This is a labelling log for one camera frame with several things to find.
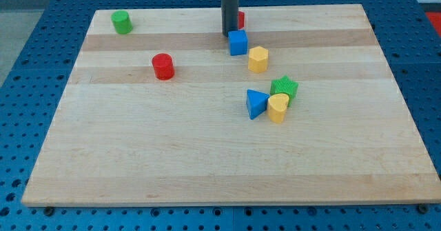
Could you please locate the yellow hexagon block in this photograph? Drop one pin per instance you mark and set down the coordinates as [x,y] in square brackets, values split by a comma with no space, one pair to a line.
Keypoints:
[258,59]

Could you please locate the red block behind rod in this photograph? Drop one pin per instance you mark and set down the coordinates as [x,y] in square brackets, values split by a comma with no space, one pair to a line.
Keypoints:
[241,20]

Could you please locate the green cylinder block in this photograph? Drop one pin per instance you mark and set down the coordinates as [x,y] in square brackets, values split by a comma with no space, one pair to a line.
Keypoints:
[121,22]

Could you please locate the wooden board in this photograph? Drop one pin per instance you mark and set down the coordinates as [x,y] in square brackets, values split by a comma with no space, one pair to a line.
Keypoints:
[122,137]

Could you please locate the red cylinder block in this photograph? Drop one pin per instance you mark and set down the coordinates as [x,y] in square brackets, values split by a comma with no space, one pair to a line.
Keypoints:
[163,66]

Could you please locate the blue cube block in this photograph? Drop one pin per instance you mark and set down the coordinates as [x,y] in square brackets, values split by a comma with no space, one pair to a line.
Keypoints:
[238,42]

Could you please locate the green star block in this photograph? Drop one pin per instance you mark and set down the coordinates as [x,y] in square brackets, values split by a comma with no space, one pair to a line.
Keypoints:
[285,85]

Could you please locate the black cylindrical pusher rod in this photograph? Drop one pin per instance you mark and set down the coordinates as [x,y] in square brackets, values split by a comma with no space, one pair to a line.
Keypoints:
[229,16]

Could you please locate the yellow teardrop block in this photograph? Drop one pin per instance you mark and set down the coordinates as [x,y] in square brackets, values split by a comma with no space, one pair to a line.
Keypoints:
[277,106]

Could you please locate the blue triangle block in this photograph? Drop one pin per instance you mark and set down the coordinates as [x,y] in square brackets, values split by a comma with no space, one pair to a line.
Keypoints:
[256,103]

